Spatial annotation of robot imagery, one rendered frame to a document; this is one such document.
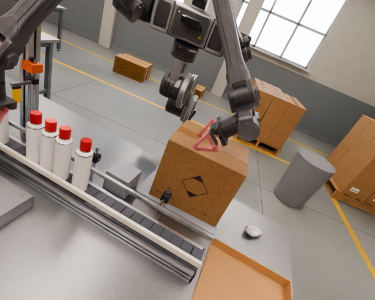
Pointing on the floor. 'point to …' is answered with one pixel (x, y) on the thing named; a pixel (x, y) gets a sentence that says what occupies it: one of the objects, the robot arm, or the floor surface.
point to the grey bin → (303, 178)
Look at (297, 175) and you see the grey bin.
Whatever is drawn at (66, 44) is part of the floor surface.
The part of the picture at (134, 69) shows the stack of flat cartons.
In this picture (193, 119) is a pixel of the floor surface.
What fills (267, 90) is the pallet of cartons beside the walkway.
